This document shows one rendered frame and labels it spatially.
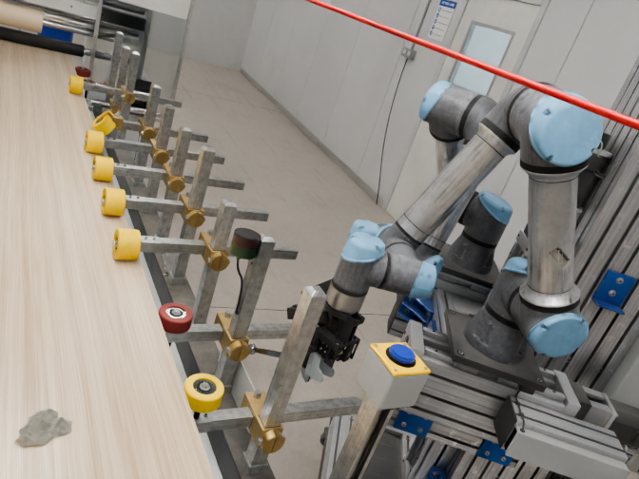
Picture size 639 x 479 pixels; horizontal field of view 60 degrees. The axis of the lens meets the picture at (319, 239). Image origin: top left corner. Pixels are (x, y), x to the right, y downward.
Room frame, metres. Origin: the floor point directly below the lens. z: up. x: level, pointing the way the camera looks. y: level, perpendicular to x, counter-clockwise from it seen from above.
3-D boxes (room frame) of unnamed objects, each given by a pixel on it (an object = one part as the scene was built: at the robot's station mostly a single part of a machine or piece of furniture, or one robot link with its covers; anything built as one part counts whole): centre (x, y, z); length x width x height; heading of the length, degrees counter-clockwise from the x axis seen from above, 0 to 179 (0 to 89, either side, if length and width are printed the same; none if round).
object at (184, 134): (1.75, 0.54, 0.90); 0.04 x 0.04 x 0.48; 34
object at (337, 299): (0.99, -0.09, 1.14); 0.08 x 0.08 x 0.05
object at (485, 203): (1.70, -0.48, 1.21); 0.13 x 0.12 x 0.14; 59
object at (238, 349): (1.15, 0.13, 0.85); 0.14 x 0.06 x 0.05; 34
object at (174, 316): (1.08, 0.26, 0.85); 0.08 x 0.08 x 0.11
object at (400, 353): (0.71, -0.17, 1.22); 0.04 x 0.04 x 0.02
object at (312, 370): (0.97, -0.08, 0.95); 0.06 x 0.03 x 0.09; 54
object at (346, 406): (0.99, -0.04, 0.81); 0.44 x 0.03 x 0.04; 124
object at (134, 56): (2.58, 1.10, 0.92); 0.04 x 0.04 x 0.48; 34
